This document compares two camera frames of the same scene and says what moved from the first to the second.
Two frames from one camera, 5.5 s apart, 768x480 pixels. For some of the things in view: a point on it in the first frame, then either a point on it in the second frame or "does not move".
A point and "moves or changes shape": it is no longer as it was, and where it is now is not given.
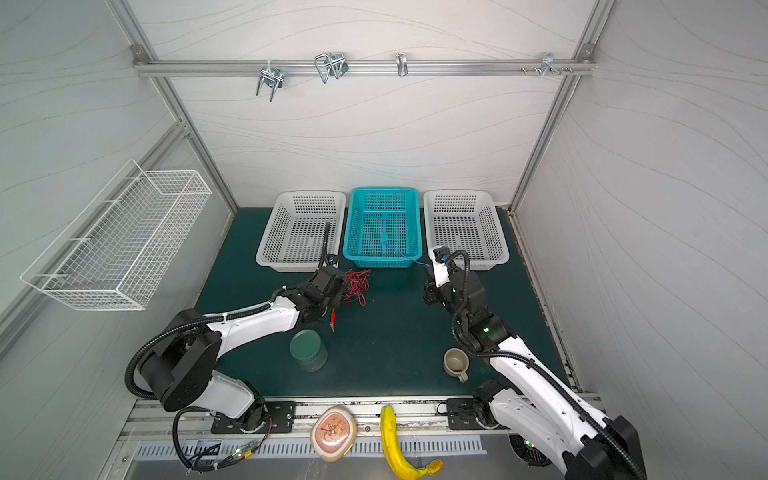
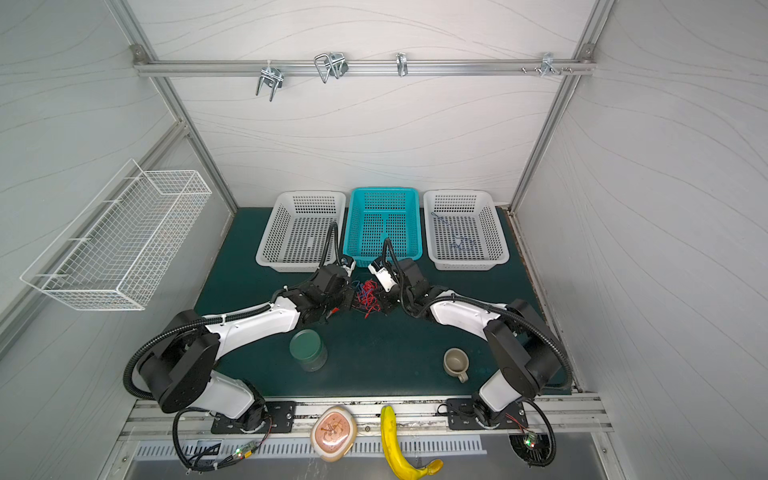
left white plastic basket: (295, 235) does not move
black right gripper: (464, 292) → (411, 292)
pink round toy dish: (333, 433) does not move
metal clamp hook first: (271, 77) does not move
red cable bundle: (357, 283) moves or changes shape
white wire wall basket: (118, 248) does not move
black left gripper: (338, 297) does not move
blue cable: (389, 244) → (457, 245)
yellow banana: (393, 451) does not move
